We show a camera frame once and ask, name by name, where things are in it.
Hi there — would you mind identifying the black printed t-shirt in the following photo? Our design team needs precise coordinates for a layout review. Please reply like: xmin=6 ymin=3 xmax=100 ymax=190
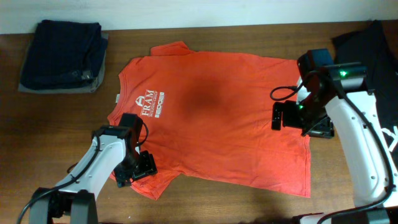
xmin=332 ymin=21 xmax=397 ymax=163

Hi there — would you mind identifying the folded navy blue garment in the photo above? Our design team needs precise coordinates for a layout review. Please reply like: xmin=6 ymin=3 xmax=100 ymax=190
xmin=20 ymin=20 xmax=108 ymax=90

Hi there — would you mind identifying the red polo shirt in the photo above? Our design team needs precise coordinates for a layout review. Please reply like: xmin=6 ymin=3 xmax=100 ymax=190
xmin=108 ymin=42 xmax=311 ymax=200

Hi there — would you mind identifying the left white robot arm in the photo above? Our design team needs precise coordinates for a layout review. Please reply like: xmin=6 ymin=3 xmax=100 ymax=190
xmin=25 ymin=126 xmax=157 ymax=223

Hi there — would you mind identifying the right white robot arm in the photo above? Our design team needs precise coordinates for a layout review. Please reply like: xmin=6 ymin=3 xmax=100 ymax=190
xmin=271 ymin=62 xmax=397 ymax=224

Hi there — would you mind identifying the folded grey garment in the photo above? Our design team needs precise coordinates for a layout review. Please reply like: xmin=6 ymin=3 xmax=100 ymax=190
xmin=17 ymin=32 xmax=109 ymax=95

